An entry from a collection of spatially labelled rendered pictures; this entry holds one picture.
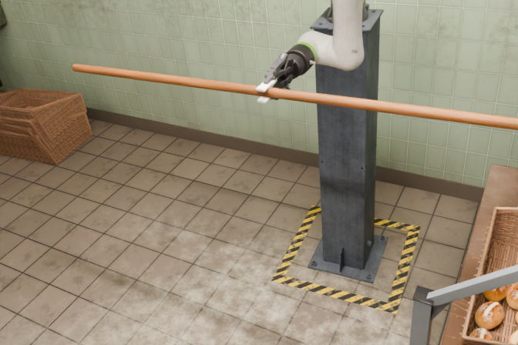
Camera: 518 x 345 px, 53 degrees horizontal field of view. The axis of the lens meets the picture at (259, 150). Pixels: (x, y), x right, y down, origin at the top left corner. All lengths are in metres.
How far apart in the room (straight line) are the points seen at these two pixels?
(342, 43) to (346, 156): 0.62
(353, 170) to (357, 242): 0.41
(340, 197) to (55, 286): 1.48
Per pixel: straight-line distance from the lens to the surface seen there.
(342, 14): 1.66
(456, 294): 1.20
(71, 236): 3.12
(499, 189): 2.19
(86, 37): 3.87
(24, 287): 2.94
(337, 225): 2.43
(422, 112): 1.40
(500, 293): 1.73
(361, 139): 2.12
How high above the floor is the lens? 1.87
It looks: 33 degrees down
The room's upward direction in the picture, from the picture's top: 7 degrees counter-clockwise
